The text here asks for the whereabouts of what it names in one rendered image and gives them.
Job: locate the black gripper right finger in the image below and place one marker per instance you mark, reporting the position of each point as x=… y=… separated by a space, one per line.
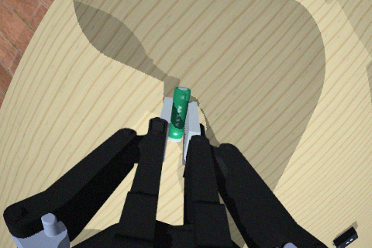
x=258 y=214

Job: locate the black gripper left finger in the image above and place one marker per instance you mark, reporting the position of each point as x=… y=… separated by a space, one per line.
x=55 y=217

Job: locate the green aa battery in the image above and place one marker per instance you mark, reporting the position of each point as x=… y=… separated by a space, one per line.
x=178 y=114

